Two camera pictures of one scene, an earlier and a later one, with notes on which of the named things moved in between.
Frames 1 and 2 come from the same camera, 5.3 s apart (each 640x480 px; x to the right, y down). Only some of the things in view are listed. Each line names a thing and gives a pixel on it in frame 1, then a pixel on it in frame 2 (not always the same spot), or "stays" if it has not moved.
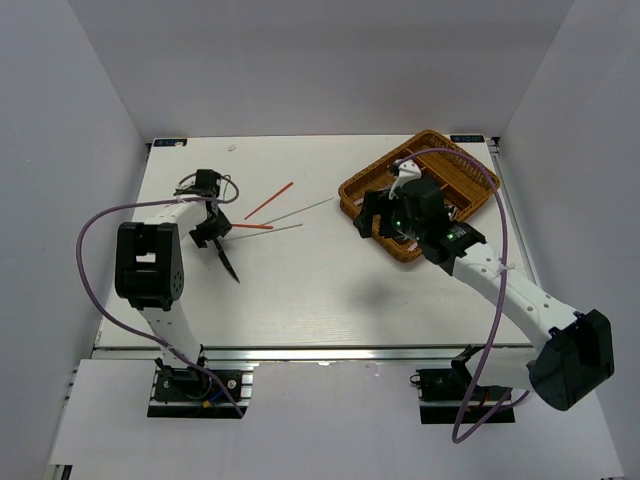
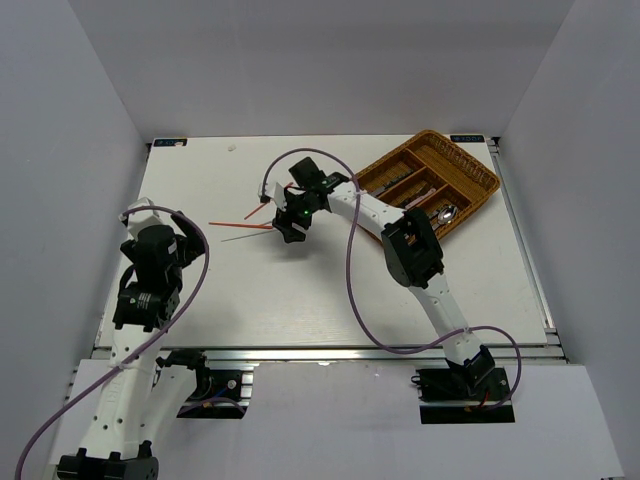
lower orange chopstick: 252,226 stays
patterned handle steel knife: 225,260 to 376,190
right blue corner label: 467,138 stays
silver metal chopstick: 268,231 stays
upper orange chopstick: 268,201 stays
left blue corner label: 180,142 stays
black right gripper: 378,204 to 284,219
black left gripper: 220,228 to 191,246
